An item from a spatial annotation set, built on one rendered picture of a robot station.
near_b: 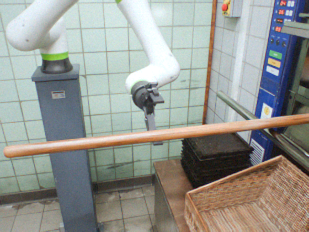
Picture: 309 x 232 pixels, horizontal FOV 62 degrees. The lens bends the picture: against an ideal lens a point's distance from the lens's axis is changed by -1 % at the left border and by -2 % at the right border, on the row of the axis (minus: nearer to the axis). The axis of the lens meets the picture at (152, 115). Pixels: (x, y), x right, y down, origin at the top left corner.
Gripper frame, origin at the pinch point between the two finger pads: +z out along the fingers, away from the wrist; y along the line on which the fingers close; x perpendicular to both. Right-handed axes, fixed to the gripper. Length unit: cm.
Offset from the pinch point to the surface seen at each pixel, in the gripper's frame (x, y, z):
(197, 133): -8.6, -0.5, 9.7
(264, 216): -55, 60, -10
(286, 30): -53, -23, -21
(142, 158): -15, 91, -113
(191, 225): -18, 56, -9
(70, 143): 24.1, -1.2, 9.2
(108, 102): 10, 39, -113
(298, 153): -31.4, 1.3, 21.0
